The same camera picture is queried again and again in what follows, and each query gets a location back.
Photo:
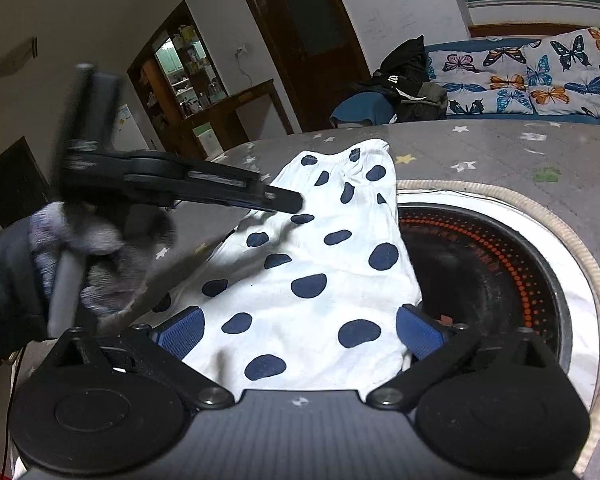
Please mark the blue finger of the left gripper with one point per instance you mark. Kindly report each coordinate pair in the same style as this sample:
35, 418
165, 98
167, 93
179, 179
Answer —
272, 199

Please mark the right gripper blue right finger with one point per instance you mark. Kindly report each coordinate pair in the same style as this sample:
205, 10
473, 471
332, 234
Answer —
417, 330

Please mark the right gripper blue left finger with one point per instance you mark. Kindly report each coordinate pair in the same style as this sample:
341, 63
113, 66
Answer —
182, 330

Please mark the white navy polka dot garment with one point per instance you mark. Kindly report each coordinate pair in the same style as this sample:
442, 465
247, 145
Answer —
306, 301

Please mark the left forearm dark sleeve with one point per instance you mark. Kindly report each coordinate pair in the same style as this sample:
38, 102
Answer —
23, 304

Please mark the left hand grey knit glove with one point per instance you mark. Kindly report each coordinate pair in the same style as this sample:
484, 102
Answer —
117, 268

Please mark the white refrigerator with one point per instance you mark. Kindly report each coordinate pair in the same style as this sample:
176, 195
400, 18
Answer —
127, 135

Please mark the round table heater insert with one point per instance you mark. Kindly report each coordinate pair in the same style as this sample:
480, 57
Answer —
494, 258

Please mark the blue sofa bench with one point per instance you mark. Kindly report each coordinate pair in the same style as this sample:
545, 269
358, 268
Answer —
367, 108

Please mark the wooden display cabinet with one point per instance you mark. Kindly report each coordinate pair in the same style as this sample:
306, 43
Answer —
184, 96

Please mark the dark wooden door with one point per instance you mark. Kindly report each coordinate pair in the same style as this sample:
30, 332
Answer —
316, 54

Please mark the black bag on sofa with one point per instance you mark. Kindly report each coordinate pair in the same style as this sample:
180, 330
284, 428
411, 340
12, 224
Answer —
404, 81

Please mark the grey star tablecloth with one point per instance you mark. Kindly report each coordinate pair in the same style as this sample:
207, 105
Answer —
549, 171

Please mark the butterfly print pillow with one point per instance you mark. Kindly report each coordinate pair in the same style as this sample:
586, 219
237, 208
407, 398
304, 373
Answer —
553, 76

